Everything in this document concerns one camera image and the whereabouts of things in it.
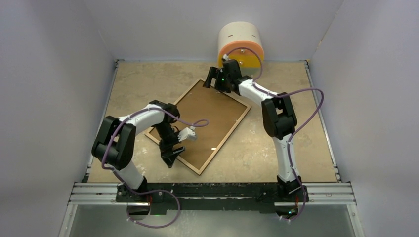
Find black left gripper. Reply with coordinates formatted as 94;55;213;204
154;122;186;167

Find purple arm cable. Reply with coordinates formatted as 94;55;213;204
222;47;325;223
101;107;210;229

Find wooden picture frame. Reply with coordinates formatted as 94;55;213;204
144;78;252;176

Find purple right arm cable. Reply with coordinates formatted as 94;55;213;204
222;47;325;223

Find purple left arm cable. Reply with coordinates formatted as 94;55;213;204
101;107;210;229

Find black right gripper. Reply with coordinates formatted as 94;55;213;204
203;67;231;94

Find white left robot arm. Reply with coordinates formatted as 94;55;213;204
91;100;196;202

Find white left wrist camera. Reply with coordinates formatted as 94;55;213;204
177;126;197;142

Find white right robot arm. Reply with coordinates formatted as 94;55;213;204
204;59;306;201

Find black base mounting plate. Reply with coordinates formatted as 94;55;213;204
116;182;309;216

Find aluminium rail frame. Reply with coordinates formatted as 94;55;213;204
58;59;366;237

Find small round drawer cabinet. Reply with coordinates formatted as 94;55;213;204
217;21;264;69

